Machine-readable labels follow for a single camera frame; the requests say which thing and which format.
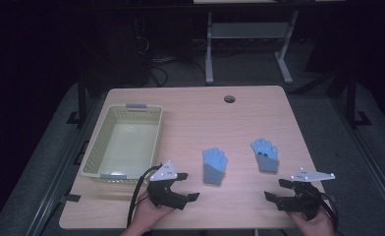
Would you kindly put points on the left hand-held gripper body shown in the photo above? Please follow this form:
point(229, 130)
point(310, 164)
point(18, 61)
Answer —
point(162, 191)

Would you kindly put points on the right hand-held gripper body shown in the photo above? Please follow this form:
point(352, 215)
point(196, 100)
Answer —
point(303, 200)

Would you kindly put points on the blue glove with dark dots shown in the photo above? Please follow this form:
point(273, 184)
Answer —
point(265, 157)

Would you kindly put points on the plain blue glove grey cuff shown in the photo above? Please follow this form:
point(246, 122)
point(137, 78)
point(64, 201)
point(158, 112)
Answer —
point(214, 165)

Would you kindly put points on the pale yellow perforated plastic basket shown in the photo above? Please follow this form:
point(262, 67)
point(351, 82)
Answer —
point(128, 147)

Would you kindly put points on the person's left hand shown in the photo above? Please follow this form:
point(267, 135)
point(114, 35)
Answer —
point(146, 214)

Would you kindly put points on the person's right hand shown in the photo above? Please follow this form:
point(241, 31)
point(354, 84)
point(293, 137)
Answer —
point(315, 227)

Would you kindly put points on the round table grommet hole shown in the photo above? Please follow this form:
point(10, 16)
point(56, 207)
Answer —
point(229, 99)

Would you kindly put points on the black table edge clamp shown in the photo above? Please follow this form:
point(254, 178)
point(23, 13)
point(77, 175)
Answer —
point(70, 198)

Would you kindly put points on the aluminium side rail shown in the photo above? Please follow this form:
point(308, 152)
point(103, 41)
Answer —
point(370, 170)
point(59, 170)

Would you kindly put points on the black metal post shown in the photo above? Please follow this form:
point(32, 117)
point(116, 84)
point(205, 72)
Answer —
point(81, 98)
point(351, 98)

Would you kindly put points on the white metal desk frame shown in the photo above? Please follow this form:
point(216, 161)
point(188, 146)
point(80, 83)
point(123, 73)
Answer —
point(246, 30)

